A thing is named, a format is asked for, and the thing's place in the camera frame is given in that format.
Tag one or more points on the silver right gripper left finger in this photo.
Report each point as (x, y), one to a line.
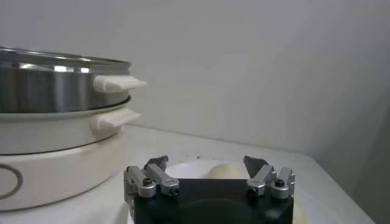
(158, 176)

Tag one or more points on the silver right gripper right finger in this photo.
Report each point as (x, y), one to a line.
(262, 178)

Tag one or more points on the white steamed baozi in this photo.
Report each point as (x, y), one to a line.
(227, 172)

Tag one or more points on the stainless steel steamer basket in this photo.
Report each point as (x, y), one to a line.
(45, 88)

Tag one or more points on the white round plate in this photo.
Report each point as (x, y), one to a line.
(189, 170)

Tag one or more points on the white electric cooker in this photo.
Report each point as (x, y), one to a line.
(55, 170)

